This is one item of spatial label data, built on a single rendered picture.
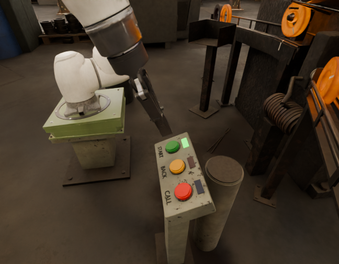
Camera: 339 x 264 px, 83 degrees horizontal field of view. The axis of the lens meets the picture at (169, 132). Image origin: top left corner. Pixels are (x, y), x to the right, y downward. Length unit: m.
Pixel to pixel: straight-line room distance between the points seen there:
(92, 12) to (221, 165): 0.51
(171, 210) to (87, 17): 0.40
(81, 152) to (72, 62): 0.51
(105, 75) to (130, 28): 0.70
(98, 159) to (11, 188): 0.53
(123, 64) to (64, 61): 0.67
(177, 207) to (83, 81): 0.77
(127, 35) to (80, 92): 0.72
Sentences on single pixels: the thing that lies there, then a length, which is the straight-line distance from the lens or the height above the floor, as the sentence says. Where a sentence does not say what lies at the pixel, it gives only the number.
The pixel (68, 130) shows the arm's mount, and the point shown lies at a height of 0.40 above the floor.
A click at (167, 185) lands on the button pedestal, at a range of 0.49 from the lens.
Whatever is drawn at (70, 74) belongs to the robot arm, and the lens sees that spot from 1.03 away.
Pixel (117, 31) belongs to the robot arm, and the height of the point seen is 0.92.
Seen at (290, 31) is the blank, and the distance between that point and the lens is 1.28.
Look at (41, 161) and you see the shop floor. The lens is 1.59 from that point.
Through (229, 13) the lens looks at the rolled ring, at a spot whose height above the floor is 0.72.
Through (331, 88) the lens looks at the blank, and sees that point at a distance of 0.80.
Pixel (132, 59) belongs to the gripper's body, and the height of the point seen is 0.87.
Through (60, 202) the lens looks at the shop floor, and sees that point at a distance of 1.30.
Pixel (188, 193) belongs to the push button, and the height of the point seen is 0.61.
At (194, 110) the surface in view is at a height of 0.01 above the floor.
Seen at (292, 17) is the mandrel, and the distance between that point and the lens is 1.26.
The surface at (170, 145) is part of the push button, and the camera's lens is 0.55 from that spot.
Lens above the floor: 0.99
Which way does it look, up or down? 39 degrees down
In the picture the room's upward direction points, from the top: straight up
